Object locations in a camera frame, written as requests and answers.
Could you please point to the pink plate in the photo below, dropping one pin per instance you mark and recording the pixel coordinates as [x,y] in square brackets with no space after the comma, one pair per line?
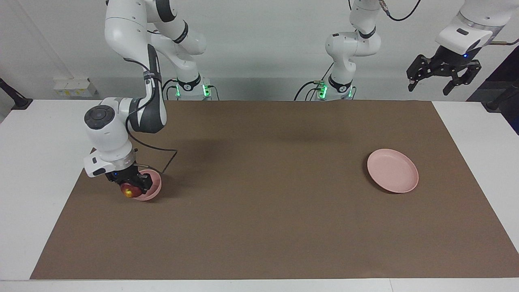
[392,170]

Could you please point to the black stand foot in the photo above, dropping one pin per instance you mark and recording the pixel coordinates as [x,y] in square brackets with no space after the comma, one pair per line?
[18,101]
[498,101]

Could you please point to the white power strip box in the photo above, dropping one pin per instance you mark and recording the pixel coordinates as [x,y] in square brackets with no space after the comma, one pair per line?
[75,87]

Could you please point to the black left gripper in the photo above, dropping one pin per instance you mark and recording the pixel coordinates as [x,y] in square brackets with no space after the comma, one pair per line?
[448,65]

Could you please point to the dark background panel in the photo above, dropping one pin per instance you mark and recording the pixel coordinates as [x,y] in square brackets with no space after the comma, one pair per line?
[502,81]

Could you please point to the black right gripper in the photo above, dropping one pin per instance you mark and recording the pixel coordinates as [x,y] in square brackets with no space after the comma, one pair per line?
[123,175]

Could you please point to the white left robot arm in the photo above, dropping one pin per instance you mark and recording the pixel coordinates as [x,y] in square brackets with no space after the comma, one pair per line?
[348,44]

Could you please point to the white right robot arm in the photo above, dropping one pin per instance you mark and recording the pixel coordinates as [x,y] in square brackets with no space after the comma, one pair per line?
[105,134]

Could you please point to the pink bowl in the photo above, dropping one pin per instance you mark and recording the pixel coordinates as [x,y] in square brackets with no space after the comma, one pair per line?
[155,187]

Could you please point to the dark red apple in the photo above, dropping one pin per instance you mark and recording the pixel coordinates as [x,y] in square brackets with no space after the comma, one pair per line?
[130,190]

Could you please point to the brown table mat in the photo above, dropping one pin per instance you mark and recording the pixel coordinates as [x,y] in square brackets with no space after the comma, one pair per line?
[259,202]

